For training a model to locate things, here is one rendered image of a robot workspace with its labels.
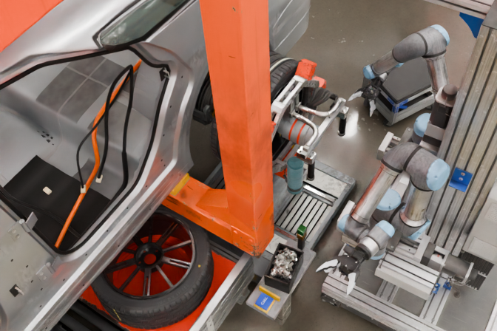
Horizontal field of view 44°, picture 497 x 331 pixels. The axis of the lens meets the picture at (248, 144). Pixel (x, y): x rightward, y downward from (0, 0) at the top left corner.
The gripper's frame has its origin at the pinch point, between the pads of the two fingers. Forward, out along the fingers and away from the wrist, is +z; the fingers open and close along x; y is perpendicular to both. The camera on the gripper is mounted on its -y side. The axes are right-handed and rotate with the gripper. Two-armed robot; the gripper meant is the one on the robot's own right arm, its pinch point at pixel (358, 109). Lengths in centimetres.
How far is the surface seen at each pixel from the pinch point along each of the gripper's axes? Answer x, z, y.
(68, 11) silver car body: -137, 66, 79
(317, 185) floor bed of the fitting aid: 22, 34, -64
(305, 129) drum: -22.0, 30.2, 10.9
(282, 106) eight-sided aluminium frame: -41, 32, 25
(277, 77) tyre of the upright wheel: -50, 20, 22
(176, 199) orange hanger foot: -55, 95, -15
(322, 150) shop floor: 18, 7, -86
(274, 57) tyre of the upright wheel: -56, 8, 10
